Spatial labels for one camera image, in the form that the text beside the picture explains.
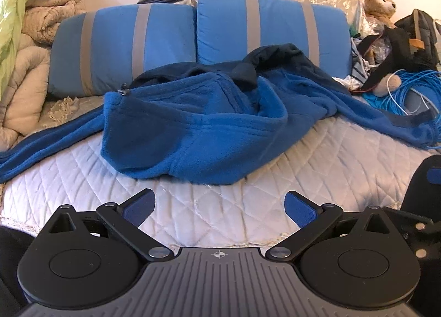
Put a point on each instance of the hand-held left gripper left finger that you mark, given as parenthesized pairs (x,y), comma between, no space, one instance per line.
(139,208)

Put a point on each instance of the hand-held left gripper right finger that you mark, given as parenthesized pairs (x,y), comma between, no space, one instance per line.
(301,210)

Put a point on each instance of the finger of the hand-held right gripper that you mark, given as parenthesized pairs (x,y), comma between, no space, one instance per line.
(432,176)
(418,234)

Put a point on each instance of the blue fleece jacket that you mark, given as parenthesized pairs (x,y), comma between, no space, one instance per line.
(193,138)

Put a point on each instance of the white quilted bedspread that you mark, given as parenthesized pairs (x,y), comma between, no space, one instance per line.
(224,207)

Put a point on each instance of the white crumpled cloth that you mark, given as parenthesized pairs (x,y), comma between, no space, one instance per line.
(348,80)

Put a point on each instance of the striped cloth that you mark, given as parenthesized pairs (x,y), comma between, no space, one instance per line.
(358,65)

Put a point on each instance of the clear plastic bag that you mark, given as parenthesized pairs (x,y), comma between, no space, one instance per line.
(379,46)

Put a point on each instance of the blue grey-striped pillow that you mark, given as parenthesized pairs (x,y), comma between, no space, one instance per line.
(275,27)
(110,41)

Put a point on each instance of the beige quilted comforter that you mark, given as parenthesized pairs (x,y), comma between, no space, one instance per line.
(24,72)

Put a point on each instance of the brown teddy bear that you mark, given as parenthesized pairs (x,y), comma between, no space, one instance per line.
(377,2)

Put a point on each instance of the light green blanket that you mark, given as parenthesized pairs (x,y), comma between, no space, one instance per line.
(13,21)

